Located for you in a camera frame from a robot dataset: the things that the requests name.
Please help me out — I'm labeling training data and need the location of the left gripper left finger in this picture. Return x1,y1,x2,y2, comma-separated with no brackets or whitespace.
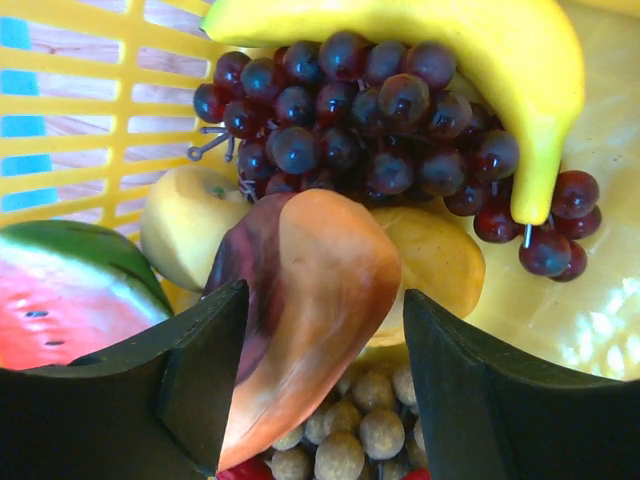
1,281,249,479

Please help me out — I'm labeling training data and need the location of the yellow plastic basket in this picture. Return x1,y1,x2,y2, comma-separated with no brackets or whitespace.
1,1,639,379

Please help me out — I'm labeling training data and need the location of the yellow banana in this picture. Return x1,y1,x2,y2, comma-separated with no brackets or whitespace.
201,0,585,225

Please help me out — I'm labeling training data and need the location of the yellow pear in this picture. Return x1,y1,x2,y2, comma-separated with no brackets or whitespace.
367,207,486,348

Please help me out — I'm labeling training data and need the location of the watermelon slice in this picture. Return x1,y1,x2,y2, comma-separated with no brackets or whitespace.
1,220,173,370

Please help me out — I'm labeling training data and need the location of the dark red grape bunch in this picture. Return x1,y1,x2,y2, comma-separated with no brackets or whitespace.
193,31,602,282

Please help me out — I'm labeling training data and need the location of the blue patterned cloth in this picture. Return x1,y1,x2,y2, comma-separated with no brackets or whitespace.
1,17,58,213

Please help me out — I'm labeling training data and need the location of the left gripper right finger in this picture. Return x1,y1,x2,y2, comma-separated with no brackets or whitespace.
403,289,639,480

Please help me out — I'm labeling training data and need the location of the yellow apple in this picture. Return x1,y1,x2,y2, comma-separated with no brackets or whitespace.
140,164,251,292

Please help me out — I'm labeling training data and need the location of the brown longan bunch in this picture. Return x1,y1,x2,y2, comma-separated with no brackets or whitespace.
267,360,431,480

